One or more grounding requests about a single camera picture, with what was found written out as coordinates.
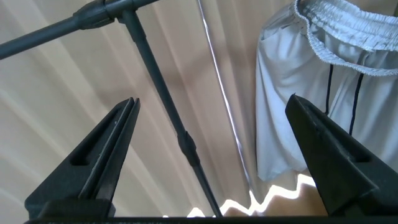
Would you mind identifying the black clothes rack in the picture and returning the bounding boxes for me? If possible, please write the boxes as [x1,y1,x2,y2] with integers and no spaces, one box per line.
[0,0,223,218]

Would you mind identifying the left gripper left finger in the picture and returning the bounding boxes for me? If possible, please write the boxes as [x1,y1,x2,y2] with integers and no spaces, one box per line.
[24,97,141,218]

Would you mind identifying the beige curtain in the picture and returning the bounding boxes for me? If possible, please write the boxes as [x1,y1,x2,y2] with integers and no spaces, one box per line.
[0,0,398,224]

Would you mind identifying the pale grey shorts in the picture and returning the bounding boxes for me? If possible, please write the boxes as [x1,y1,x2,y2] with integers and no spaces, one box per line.
[255,0,398,182]

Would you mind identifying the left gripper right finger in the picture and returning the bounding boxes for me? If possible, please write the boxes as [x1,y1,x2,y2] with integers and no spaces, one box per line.
[285,93,398,218]

